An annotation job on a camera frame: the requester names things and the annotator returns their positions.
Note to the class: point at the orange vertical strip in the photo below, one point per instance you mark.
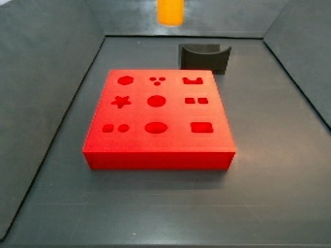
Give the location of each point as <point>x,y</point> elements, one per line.
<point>170,12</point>

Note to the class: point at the black curved cradle holder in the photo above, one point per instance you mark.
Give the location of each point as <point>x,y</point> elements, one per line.
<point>205,57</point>

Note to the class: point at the red shape sorter block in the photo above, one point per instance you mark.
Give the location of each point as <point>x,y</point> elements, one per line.
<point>159,121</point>

